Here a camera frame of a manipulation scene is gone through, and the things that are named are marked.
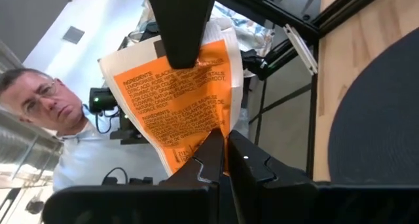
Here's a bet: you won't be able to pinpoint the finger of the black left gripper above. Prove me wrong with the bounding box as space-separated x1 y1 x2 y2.
144 0 217 69

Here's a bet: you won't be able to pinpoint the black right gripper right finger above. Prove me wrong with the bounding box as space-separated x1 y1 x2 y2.
228 129 419 224

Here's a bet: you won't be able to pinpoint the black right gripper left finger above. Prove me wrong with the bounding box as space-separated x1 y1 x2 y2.
41 128 228 224

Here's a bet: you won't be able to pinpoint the white orange Tazo tea packet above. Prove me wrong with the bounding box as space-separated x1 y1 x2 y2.
98 19 245 176

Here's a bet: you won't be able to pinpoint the round dark woven placemat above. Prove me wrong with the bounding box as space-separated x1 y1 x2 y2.
328 27 419 185

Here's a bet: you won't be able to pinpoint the person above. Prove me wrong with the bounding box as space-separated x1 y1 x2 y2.
0 68 170 192

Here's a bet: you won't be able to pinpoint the person's eyeglasses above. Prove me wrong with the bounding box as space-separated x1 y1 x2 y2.
21 81 57 115

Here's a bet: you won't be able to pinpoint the black aluminium table frame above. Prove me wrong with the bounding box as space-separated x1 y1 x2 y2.
215 0 392 181

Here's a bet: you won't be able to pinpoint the grey square wall plate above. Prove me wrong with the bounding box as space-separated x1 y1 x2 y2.
62 26 85 45

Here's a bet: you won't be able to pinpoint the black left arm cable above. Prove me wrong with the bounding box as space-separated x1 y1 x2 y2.
94 107 120 135

